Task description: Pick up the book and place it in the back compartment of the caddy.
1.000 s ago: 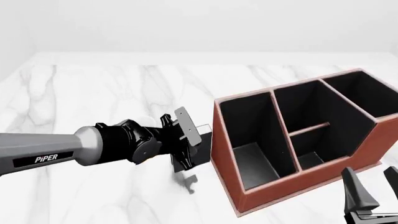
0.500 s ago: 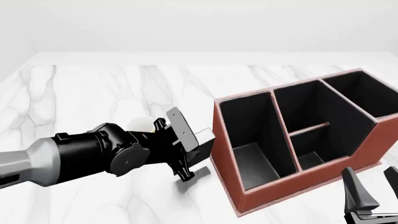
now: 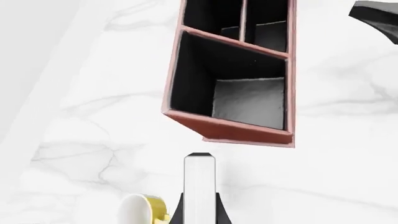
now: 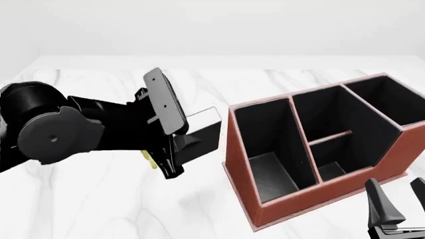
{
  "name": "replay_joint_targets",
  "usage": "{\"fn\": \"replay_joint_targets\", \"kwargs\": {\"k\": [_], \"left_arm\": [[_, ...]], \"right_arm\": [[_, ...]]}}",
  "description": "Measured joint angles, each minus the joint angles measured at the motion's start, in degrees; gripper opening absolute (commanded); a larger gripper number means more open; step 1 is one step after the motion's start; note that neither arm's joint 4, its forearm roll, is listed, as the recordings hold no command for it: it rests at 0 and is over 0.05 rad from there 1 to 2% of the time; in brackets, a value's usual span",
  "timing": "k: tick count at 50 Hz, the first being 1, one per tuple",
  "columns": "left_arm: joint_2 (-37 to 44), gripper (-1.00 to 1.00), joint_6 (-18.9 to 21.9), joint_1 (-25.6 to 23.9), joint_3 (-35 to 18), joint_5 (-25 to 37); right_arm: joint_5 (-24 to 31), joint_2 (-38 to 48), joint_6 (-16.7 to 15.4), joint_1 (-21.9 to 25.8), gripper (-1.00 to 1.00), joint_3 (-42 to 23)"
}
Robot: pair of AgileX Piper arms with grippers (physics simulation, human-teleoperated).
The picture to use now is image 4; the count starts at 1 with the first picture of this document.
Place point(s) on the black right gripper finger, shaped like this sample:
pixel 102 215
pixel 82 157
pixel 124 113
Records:
pixel 382 204
pixel 419 189

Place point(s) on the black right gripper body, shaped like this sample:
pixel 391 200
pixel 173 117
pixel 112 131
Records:
pixel 398 232

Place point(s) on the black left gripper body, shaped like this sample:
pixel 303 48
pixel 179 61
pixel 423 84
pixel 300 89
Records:
pixel 171 164

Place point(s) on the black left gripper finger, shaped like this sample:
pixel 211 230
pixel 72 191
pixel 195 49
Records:
pixel 189 142

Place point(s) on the black book with white pages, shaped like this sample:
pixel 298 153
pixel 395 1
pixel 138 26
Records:
pixel 206 134

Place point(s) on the red-brown desk caddy black inside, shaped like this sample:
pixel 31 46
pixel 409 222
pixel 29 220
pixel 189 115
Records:
pixel 275 139

